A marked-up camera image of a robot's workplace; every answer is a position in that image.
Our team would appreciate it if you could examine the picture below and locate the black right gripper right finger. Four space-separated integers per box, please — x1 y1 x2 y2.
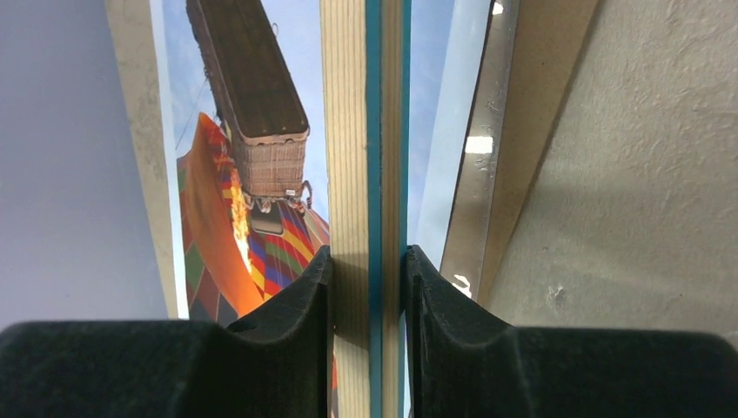
403 246 737 417

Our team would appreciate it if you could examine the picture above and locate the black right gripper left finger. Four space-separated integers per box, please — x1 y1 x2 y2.
1 246 333 417

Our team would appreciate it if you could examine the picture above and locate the hot air balloon photo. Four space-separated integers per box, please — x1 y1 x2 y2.
149 0 494 418

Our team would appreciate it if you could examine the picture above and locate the blue wooden picture frame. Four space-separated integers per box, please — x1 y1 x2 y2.
319 1 412 417

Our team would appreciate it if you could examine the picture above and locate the brown cardboard backing board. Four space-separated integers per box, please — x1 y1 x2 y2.
478 1 599 305

